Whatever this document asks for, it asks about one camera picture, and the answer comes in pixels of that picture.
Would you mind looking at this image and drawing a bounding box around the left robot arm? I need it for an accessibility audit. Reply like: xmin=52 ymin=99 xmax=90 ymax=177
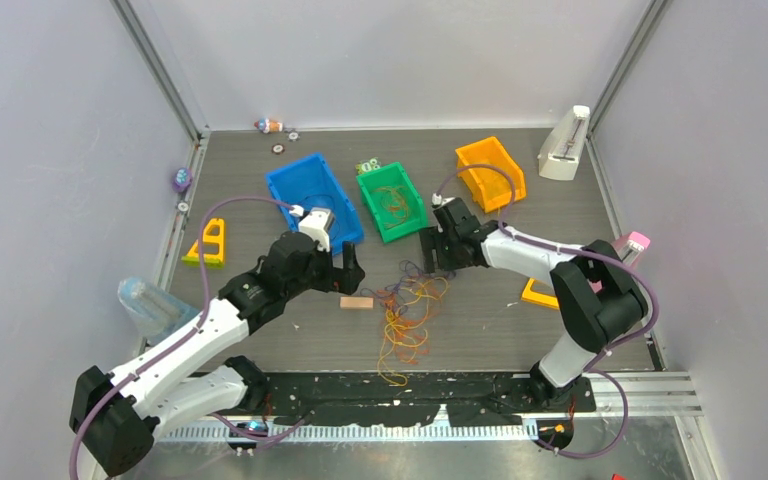
xmin=69 ymin=231 xmax=365 ymax=478

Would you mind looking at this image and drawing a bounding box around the blue plastic bin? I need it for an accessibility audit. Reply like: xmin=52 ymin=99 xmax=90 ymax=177
xmin=264 ymin=153 xmax=365 ymax=255

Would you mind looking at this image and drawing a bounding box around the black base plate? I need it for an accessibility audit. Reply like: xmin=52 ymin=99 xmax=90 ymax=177
xmin=222 ymin=372 xmax=596 ymax=427

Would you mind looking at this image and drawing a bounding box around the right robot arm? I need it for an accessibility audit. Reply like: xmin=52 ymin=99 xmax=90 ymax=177
xmin=420 ymin=194 xmax=655 ymax=411

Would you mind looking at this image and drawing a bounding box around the yellow triangular toy left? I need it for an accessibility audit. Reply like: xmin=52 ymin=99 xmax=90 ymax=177
xmin=181 ymin=218 xmax=226 ymax=269

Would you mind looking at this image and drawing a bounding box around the clear blue plastic container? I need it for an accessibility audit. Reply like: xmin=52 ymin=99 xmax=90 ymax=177
xmin=117 ymin=277 xmax=200 ymax=346

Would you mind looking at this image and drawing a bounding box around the green gear toy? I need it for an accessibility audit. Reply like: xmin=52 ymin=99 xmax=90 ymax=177
xmin=355 ymin=157 xmax=381 ymax=175

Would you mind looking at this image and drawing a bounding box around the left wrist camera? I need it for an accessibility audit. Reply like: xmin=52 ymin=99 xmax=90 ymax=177
xmin=298 ymin=207 xmax=335 ymax=252

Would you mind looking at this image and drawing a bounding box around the pink metronome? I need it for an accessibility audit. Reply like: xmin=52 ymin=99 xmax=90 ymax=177
xmin=612 ymin=231 xmax=651 ymax=269

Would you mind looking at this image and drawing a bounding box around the yellow triangular toy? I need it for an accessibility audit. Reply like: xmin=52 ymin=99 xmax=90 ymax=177
xmin=181 ymin=218 xmax=226 ymax=269
xmin=521 ymin=278 xmax=559 ymax=310

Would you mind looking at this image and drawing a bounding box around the orange plastic bin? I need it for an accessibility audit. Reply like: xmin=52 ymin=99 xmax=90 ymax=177
xmin=455 ymin=136 xmax=527 ymax=213

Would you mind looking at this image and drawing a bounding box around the wooden block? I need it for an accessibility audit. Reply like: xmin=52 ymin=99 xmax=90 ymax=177
xmin=339 ymin=296 xmax=375 ymax=310

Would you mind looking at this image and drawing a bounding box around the yellow triangular toy right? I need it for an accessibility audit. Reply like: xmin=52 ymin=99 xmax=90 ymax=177
xmin=521 ymin=278 xmax=559 ymax=310

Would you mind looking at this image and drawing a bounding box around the small toy figurine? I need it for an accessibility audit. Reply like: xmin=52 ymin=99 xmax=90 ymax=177
xmin=253 ymin=118 xmax=284 ymax=134

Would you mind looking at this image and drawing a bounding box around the yellow cable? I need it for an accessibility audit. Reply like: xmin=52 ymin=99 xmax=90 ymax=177
xmin=375 ymin=276 xmax=450 ymax=389

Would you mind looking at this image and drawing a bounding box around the green plastic bin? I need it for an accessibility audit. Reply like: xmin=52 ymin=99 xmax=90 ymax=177
xmin=356 ymin=162 xmax=429 ymax=243

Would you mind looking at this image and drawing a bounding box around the purple round toy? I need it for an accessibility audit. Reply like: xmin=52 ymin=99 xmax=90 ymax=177
xmin=172 ymin=167 xmax=193 ymax=194

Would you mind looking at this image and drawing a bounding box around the white metronome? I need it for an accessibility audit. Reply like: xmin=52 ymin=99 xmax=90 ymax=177
xmin=538 ymin=105 xmax=591 ymax=181

